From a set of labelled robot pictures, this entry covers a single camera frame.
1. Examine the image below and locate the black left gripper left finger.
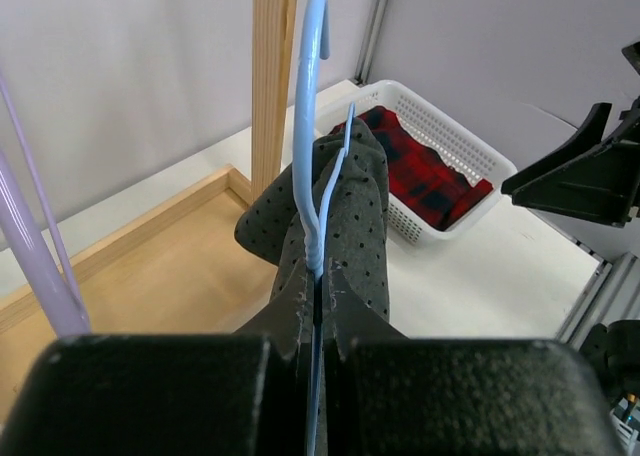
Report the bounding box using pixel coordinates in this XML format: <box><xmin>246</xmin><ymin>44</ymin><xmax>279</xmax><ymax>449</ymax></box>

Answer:
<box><xmin>1</xmin><ymin>264</ymin><xmax>313</xmax><ymax>455</ymax></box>

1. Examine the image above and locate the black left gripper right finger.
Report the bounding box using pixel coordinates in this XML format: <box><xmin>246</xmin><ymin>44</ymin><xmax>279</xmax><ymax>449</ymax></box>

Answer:
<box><xmin>323</xmin><ymin>263</ymin><xmax>620</xmax><ymax>455</ymax></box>

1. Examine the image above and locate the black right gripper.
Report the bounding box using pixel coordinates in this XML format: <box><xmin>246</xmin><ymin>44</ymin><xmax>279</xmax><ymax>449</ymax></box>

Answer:
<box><xmin>500</xmin><ymin>40</ymin><xmax>640</xmax><ymax>228</ymax></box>

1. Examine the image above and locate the grey polka dot skirt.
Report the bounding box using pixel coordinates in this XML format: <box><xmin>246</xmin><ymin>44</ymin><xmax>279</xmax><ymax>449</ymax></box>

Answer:
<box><xmin>234</xmin><ymin>118</ymin><xmax>390</xmax><ymax>320</ymax></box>

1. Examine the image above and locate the light blue wire hanger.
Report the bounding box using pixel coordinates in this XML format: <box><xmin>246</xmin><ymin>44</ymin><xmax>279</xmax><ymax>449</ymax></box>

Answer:
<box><xmin>291</xmin><ymin>0</ymin><xmax>355</xmax><ymax>455</ymax></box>

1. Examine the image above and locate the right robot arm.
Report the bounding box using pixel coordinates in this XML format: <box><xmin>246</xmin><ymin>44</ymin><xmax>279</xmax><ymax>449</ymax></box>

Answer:
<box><xmin>501</xmin><ymin>100</ymin><xmax>639</xmax><ymax>397</ymax></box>

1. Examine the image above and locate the purple plastic hanger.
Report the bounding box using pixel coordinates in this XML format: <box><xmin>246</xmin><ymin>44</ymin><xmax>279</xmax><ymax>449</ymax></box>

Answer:
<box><xmin>1</xmin><ymin>83</ymin><xmax>91</xmax><ymax>338</ymax></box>

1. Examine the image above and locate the wooden clothes rack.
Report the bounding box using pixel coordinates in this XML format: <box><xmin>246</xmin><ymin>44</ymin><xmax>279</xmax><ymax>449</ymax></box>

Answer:
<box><xmin>0</xmin><ymin>0</ymin><xmax>297</xmax><ymax>352</ymax></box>

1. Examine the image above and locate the white plastic basket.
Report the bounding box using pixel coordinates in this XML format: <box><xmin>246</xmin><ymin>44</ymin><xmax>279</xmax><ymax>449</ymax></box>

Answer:
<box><xmin>315</xmin><ymin>80</ymin><xmax>516</xmax><ymax>246</ymax></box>

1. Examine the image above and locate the red black plaid garment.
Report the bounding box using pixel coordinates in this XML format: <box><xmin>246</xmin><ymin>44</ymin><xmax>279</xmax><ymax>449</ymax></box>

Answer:
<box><xmin>358</xmin><ymin>105</ymin><xmax>494</xmax><ymax>232</ymax></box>

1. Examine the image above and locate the aluminium mounting rail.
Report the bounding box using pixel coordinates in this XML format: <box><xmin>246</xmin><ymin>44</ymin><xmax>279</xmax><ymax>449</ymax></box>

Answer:
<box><xmin>555</xmin><ymin>253</ymin><xmax>639</xmax><ymax>349</ymax></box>

